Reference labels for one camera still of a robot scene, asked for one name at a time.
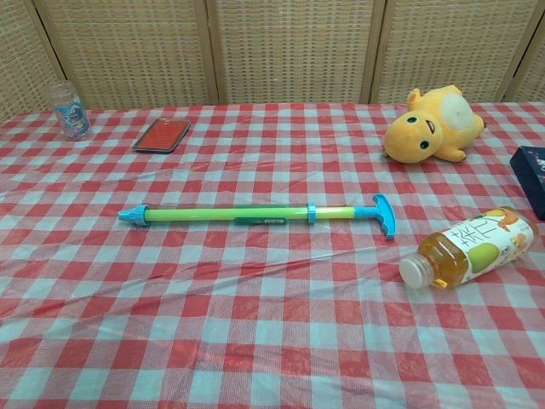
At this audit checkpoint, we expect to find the green blue water squirter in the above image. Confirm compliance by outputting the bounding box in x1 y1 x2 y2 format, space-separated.
146 193 398 243

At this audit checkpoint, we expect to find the woven bamboo folding screen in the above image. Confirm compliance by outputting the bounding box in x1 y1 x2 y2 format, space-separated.
0 0 545 124

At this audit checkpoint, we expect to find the red phone with dark frame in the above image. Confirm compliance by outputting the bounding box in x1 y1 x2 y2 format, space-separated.
131 118 192 154

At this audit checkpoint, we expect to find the tea bottle with white cap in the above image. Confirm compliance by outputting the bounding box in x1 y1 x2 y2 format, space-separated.
399 206 540 290

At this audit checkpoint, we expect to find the yellow plush toy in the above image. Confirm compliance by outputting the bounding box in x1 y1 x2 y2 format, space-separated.
382 84 487 164

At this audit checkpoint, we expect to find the dark blue cardboard box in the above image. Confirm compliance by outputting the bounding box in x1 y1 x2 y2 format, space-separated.
509 145 545 222

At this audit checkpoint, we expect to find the red white checkered tablecloth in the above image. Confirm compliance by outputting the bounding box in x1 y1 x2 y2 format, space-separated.
0 101 545 409

